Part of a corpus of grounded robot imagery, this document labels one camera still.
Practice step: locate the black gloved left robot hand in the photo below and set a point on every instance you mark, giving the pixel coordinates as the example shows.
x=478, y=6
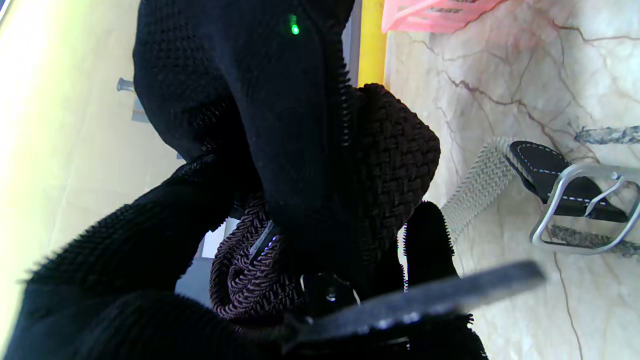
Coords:
x=110, y=290

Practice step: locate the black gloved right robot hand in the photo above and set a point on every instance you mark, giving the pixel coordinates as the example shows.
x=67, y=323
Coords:
x=260, y=100

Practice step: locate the dark brown belt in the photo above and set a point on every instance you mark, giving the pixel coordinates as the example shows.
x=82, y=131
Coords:
x=395, y=160

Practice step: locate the pink plastic storage basket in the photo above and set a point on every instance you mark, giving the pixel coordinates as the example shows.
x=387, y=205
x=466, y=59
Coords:
x=435, y=15

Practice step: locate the beige woven belt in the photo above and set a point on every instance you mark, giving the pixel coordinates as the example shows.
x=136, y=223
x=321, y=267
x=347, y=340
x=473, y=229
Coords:
x=480, y=185

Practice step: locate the raised counter orange glow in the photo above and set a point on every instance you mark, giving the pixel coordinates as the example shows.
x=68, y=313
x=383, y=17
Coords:
x=372, y=45

